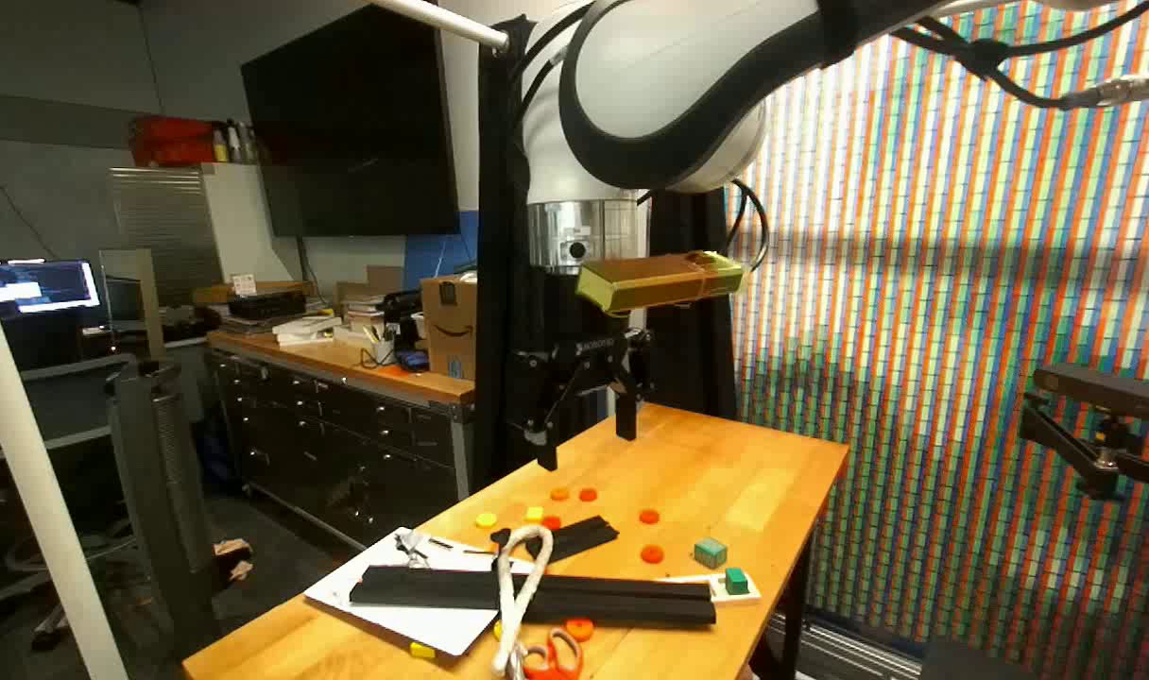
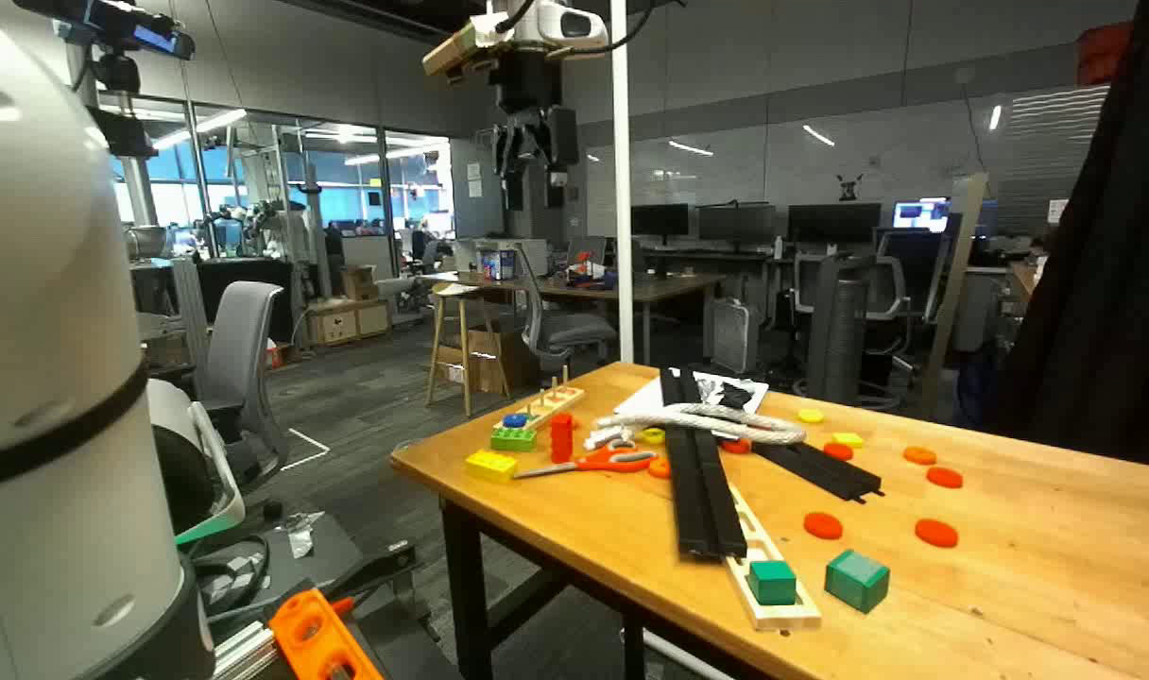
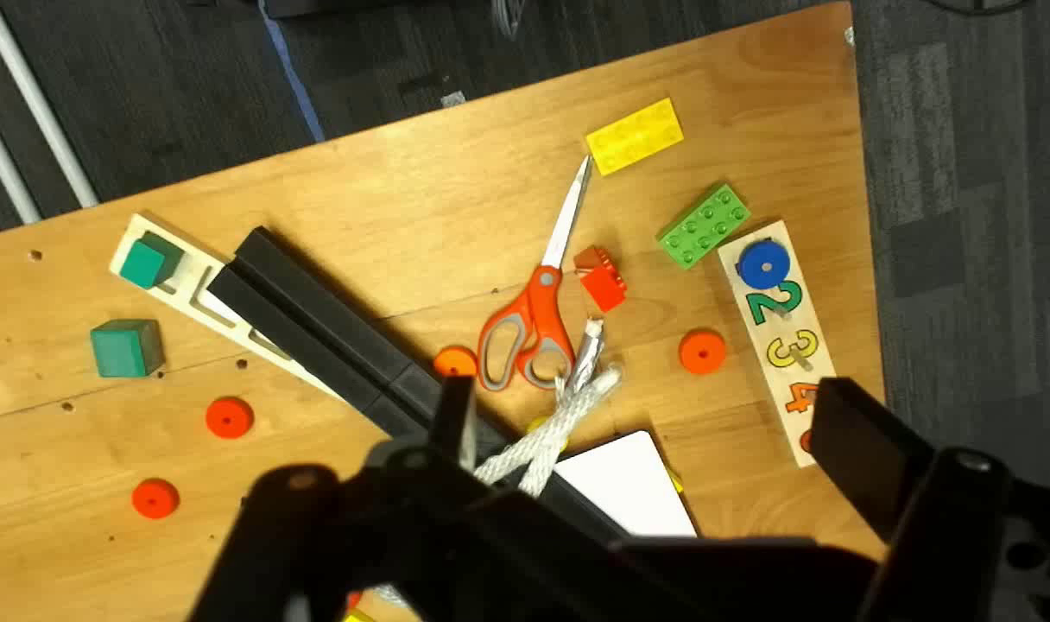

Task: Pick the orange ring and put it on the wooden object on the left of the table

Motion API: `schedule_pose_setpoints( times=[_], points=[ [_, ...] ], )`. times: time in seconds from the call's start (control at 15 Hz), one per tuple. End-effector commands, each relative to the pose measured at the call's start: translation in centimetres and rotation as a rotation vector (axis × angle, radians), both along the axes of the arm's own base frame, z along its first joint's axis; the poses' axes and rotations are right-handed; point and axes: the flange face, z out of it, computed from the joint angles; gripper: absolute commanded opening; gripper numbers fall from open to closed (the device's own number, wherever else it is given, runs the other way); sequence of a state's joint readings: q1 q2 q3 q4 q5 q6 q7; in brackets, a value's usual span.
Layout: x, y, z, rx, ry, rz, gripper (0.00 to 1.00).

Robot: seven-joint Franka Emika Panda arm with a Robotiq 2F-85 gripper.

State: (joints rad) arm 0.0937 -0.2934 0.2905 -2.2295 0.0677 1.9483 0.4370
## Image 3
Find yellow toy brick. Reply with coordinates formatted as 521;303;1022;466
587;98;684;175

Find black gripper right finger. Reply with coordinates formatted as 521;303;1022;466
809;377;1010;622

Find green toy brick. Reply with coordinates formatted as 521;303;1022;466
657;184;748;271

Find white paper sheet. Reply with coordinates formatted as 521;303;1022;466
555;433;696;538

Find wooden number puzzle board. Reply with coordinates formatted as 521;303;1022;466
717;222;836;466

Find red toy brick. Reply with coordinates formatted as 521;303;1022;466
574;245;628;311

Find long black bar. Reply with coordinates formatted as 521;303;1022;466
205;223;632;546

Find green cube loose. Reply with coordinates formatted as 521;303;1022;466
90;317;165;380

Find white wooden shape board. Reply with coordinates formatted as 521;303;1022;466
112;214;333;395

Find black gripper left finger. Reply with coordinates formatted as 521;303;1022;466
189;377;479;622

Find orange handled scissors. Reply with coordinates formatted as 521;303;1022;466
478;159;591;392

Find green cube on board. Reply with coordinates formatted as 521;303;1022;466
120;231;184;291

